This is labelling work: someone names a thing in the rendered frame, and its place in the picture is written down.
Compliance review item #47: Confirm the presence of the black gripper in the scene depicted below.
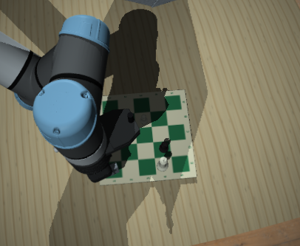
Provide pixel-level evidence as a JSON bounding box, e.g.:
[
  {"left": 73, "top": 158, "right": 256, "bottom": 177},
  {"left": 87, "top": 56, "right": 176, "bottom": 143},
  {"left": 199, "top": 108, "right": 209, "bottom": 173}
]
[{"left": 65, "top": 109, "right": 140, "bottom": 182}]

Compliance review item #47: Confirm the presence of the white chess pawn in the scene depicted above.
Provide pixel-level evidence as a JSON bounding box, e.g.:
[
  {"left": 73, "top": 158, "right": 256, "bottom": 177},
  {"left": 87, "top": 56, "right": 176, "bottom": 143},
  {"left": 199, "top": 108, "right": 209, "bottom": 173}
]
[{"left": 140, "top": 115, "right": 148, "bottom": 124}]

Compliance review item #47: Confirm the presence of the green and white chessboard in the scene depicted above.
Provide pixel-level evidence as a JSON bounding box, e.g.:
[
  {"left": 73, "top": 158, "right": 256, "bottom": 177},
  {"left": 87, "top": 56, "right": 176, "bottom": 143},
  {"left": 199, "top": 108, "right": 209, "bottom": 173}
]
[{"left": 100, "top": 89, "right": 197, "bottom": 185}]

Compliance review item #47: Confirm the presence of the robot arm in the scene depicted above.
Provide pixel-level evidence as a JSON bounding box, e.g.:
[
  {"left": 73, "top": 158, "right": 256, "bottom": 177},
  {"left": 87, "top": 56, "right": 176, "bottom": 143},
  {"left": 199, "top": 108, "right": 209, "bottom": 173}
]
[{"left": 0, "top": 15, "right": 110, "bottom": 160}]

